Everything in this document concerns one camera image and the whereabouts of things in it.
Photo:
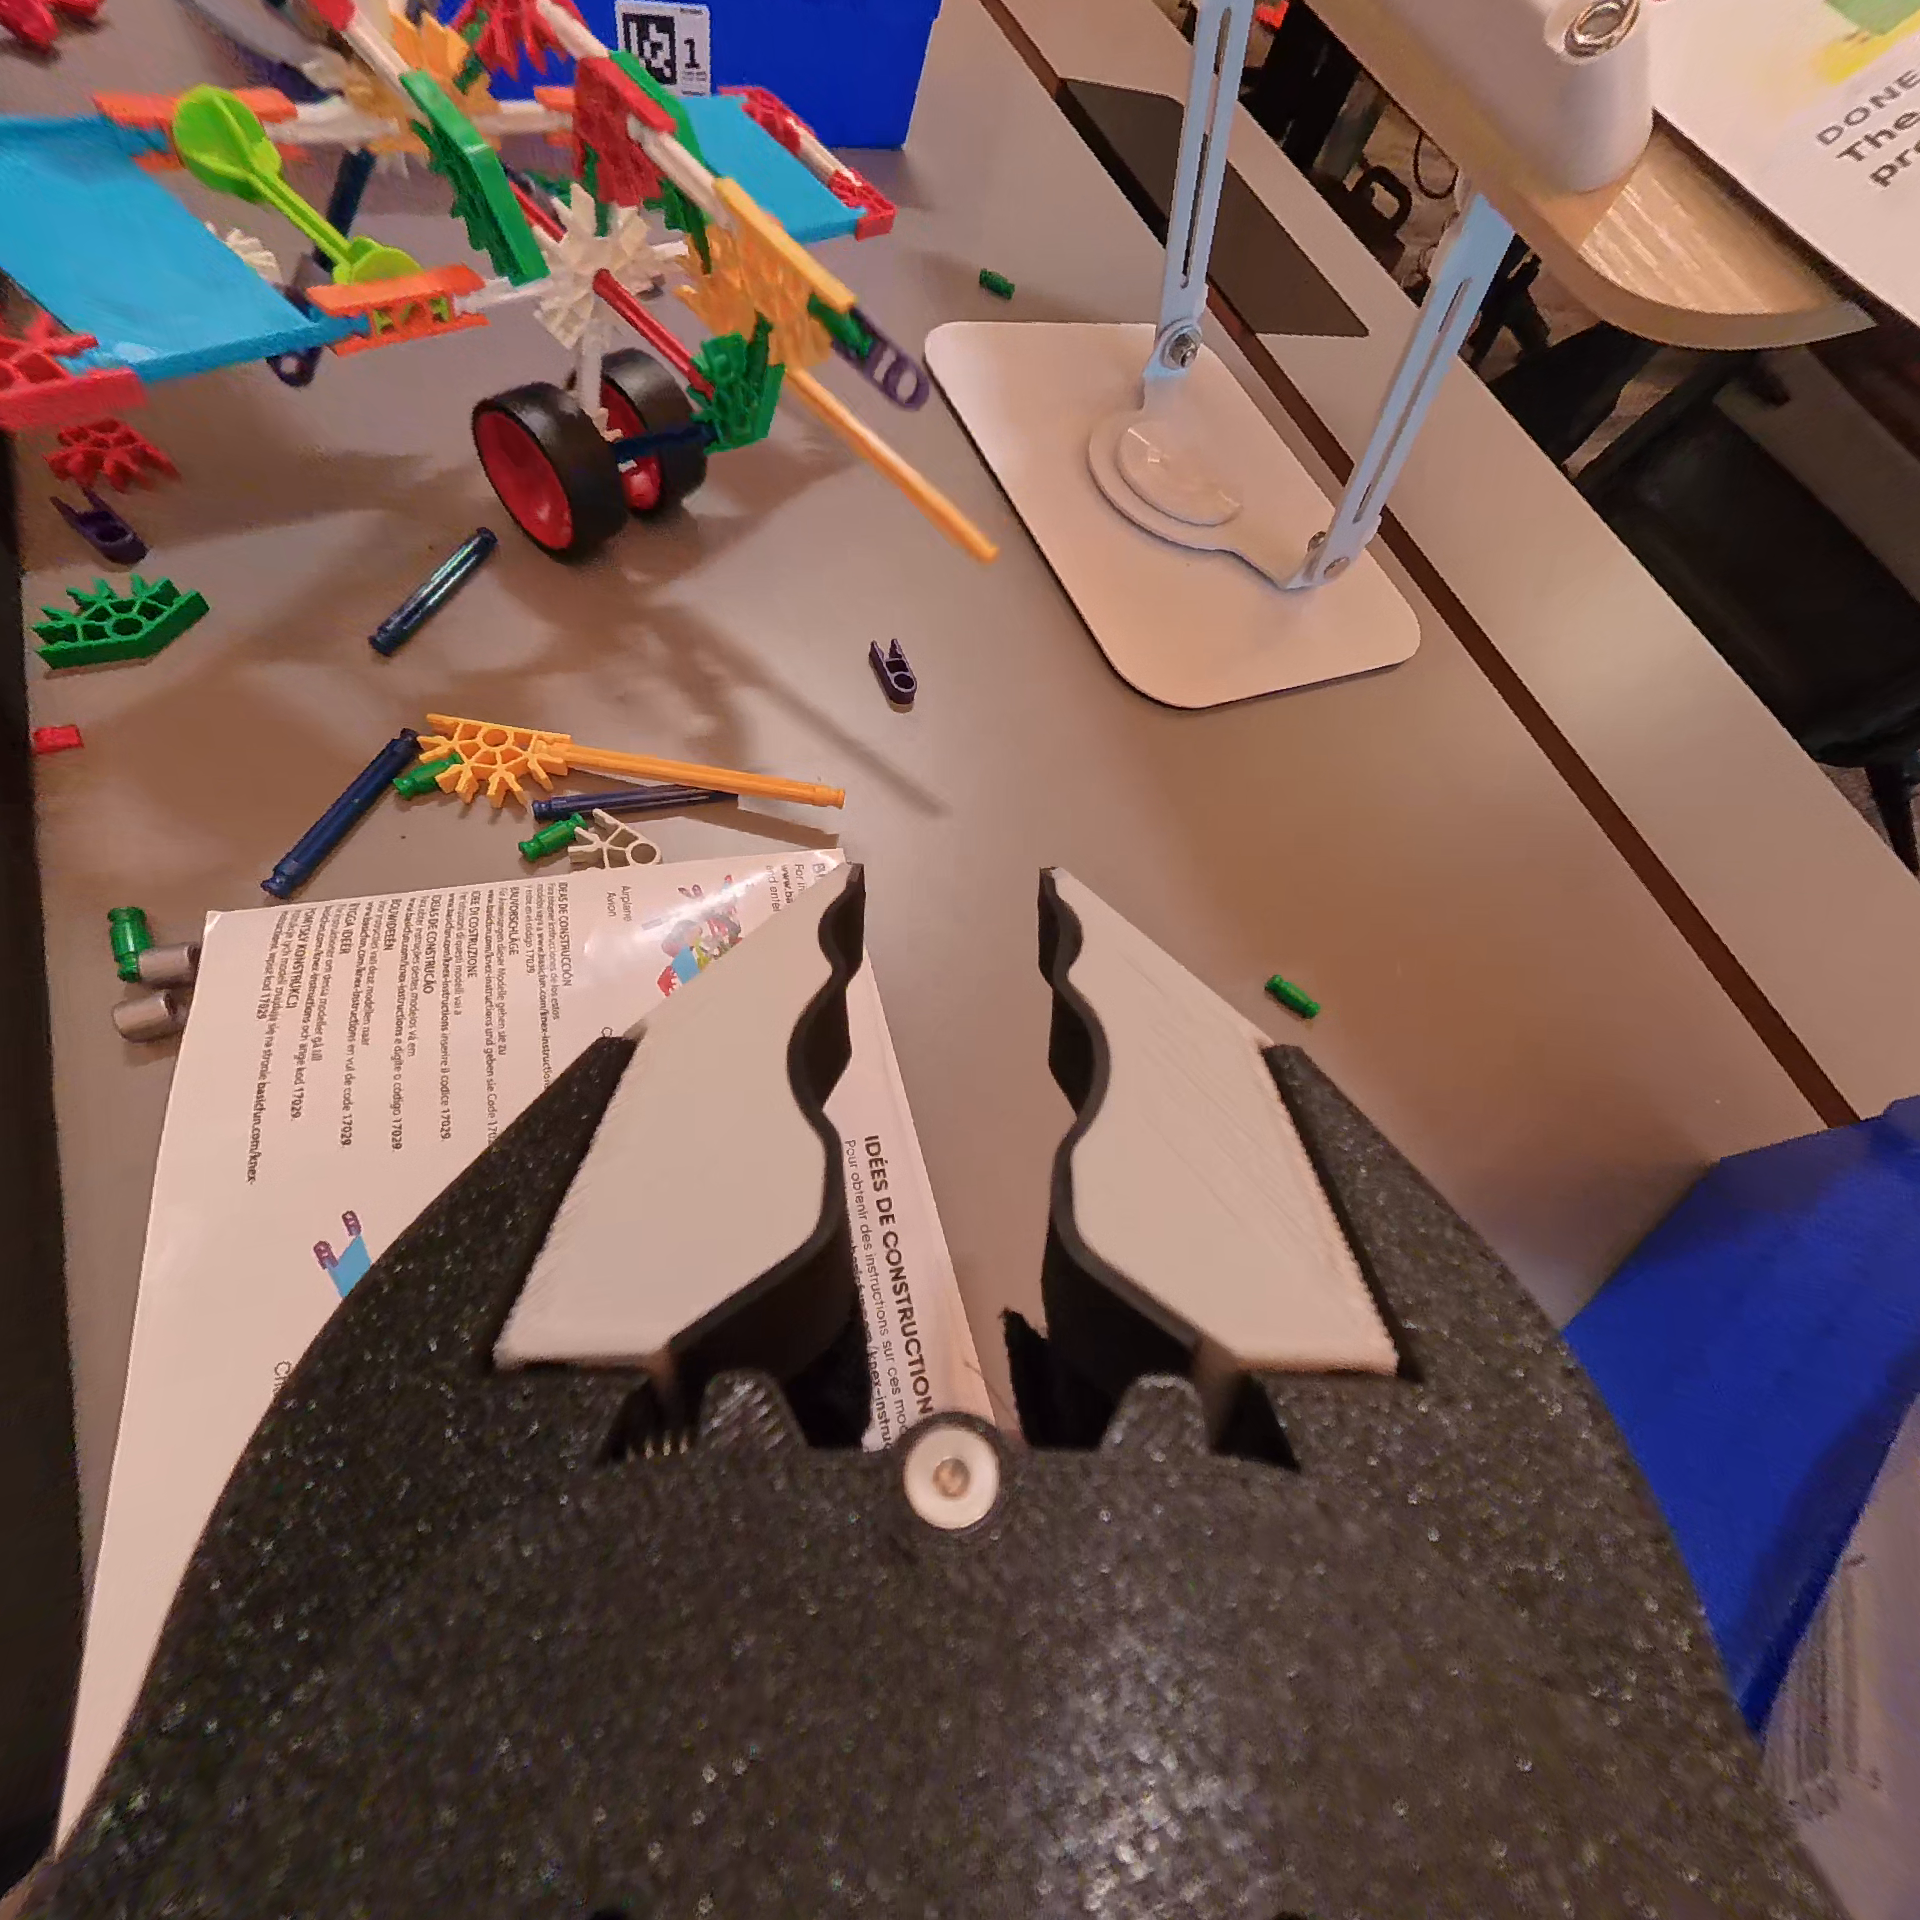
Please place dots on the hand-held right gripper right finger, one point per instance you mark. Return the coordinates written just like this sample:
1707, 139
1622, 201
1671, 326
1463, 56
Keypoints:
1230, 1201

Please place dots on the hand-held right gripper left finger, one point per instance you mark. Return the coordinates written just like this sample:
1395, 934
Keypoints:
675, 1201

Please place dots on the colourful toy rod airplane model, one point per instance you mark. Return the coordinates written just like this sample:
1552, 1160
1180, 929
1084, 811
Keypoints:
119, 254

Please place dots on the white instruction booklet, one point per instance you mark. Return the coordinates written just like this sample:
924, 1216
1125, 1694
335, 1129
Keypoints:
376, 1050

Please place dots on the tan connector with green rod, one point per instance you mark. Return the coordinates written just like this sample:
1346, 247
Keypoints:
615, 844

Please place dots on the dark blue rod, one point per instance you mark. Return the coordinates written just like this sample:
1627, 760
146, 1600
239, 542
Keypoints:
646, 800
341, 814
434, 592

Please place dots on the yellow rod with yellow connector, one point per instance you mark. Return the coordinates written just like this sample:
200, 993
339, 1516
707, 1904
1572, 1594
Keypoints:
495, 758

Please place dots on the blue plastic bin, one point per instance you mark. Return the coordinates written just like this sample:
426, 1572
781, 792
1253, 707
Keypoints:
1725, 1350

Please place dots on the purple clip connector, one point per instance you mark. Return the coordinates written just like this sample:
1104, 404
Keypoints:
896, 676
102, 528

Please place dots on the white stand with wooden board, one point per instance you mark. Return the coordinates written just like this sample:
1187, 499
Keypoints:
1050, 495

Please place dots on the small red piece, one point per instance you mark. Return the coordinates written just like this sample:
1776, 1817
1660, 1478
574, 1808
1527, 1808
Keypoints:
58, 738

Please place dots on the green fan connector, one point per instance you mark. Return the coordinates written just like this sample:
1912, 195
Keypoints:
128, 628

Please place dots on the clear plastic bag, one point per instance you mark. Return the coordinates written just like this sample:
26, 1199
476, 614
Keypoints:
1861, 1723

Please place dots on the red fan connector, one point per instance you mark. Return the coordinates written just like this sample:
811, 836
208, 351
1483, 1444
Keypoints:
114, 455

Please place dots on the black table inset panel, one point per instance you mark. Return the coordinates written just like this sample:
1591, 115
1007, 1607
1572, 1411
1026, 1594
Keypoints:
1245, 254

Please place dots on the blue bin with square tag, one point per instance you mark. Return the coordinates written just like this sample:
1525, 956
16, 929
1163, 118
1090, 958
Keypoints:
811, 76

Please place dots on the printed instruction sheet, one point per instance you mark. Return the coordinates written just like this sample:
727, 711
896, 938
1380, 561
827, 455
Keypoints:
1830, 180

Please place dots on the small red connector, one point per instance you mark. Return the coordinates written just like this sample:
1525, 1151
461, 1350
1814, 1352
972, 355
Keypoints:
37, 19

